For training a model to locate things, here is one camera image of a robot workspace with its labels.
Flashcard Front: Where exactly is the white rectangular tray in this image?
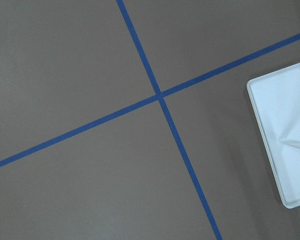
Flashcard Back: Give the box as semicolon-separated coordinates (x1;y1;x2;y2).
246;63;300;209

